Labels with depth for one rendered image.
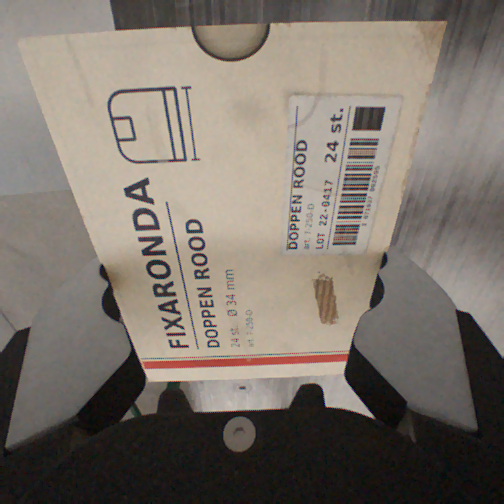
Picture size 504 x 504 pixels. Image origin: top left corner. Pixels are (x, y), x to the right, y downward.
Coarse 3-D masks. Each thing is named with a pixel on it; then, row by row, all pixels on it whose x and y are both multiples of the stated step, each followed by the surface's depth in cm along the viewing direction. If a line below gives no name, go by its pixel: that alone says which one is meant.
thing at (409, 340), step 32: (384, 256) 10; (384, 288) 8; (416, 288) 8; (384, 320) 7; (416, 320) 7; (448, 320) 7; (352, 352) 7; (384, 352) 6; (416, 352) 6; (448, 352) 6; (352, 384) 7; (384, 384) 6; (416, 384) 6; (448, 384) 6; (384, 416) 6; (448, 416) 5
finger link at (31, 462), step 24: (24, 336) 7; (0, 360) 6; (0, 384) 6; (0, 408) 5; (0, 432) 5; (72, 432) 5; (0, 456) 5; (24, 456) 5; (48, 456) 5; (0, 480) 4; (24, 480) 4
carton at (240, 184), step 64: (64, 64) 7; (128, 64) 7; (192, 64) 7; (256, 64) 7; (320, 64) 7; (384, 64) 7; (64, 128) 8; (128, 128) 8; (192, 128) 8; (256, 128) 8; (320, 128) 8; (384, 128) 8; (128, 192) 9; (192, 192) 9; (256, 192) 9; (320, 192) 9; (384, 192) 9; (128, 256) 10; (192, 256) 10; (256, 256) 11; (320, 256) 11; (128, 320) 12; (192, 320) 12; (256, 320) 12; (320, 320) 12
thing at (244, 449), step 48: (144, 432) 5; (192, 432) 5; (240, 432) 5; (288, 432) 4; (336, 432) 4; (384, 432) 4; (48, 480) 4; (96, 480) 4; (144, 480) 4; (192, 480) 4; (240, 480) 4; (288, 480) 4; (336, 480) 4; (384, 480) 4; (432, 480) 4
